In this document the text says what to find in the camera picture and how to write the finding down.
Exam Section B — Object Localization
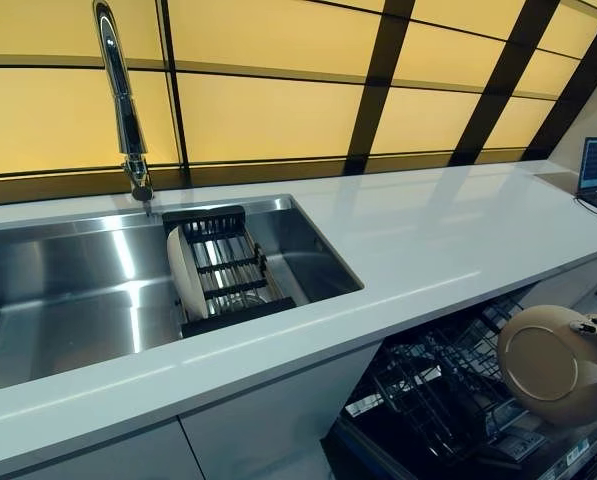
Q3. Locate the flat wire dishwasher rack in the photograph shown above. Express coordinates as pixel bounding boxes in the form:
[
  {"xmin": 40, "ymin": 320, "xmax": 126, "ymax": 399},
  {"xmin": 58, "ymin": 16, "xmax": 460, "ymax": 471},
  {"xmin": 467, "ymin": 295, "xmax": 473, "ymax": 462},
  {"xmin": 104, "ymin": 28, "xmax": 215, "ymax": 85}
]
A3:
[{"xmin": 470, "ymin": 294, "xmax": 534, "ymax": 351}]

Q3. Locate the white cabinet door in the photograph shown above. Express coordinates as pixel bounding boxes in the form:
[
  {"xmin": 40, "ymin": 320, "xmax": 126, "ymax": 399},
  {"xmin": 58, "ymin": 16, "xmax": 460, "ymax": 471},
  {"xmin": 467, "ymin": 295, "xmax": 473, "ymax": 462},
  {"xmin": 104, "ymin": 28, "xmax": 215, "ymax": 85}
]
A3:
[
  {"xmin": 177, "ymin": 342, "xmax": 384, "ymax": 480},
  {"xmin": 0, "ymin": 417, "xmax": 189, "ymax": 480}
]

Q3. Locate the white plate beige underside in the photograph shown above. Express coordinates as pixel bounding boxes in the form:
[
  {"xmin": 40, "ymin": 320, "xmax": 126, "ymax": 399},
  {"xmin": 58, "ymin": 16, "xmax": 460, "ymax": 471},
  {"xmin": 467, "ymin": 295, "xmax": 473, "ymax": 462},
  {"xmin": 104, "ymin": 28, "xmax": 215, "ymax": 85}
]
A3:
[
  {"xmin": 166, "ymin": 224, "xmax": 210, "ymax": 320},
  {"xmin": 496, "ymin": 305, "xmax": 597, "ymax": 429}
]

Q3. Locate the chrome kitchen faucet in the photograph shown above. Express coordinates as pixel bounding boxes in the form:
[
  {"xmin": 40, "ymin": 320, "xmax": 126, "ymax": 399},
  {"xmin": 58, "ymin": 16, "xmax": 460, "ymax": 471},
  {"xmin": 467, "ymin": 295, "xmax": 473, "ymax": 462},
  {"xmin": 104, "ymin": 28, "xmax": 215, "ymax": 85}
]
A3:
[{"xmin": 92, "ymin": 0, "xmax": 154, "ymax": 204}]

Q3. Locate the open dishwasher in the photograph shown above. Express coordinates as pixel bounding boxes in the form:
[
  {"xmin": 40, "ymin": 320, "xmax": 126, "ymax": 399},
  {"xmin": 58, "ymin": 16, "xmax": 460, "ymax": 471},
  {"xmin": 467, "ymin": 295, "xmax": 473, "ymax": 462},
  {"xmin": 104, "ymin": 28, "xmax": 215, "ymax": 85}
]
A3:
[{"xmin": 322, "ymin": 282, "xmax": 597, "ymax": 480}]

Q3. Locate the black sink drying rack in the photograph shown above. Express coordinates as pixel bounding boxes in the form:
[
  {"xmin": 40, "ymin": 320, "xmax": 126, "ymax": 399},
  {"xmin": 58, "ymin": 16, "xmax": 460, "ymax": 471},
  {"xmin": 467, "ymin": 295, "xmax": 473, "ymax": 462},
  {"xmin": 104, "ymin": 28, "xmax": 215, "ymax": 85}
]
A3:
[{"xmin": 161, "ymin": 204, "xmax": 298, "ymax": 337}]

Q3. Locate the stainless steel sink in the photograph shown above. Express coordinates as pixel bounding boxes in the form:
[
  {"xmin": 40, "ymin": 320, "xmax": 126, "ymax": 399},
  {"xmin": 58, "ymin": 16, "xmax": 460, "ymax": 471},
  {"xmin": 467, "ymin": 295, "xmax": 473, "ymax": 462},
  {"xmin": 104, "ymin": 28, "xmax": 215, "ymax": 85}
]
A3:
[{"xmin": 0, "ymin": 193, "xmax": 365, "ymax": 396}]

